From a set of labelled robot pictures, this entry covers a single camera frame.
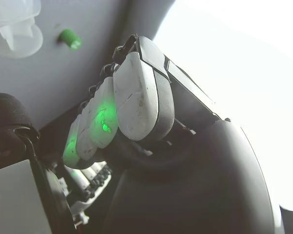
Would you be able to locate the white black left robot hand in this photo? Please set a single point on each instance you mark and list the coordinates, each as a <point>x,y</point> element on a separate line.
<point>190,185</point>

